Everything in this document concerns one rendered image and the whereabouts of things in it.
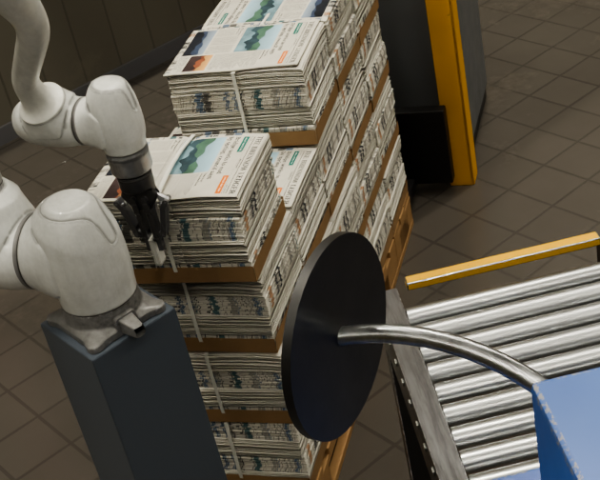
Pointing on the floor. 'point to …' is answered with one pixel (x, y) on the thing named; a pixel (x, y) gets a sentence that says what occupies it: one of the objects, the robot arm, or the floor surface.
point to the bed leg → (408, 432)
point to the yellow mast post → (452, 86)
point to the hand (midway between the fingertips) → (157, 249)
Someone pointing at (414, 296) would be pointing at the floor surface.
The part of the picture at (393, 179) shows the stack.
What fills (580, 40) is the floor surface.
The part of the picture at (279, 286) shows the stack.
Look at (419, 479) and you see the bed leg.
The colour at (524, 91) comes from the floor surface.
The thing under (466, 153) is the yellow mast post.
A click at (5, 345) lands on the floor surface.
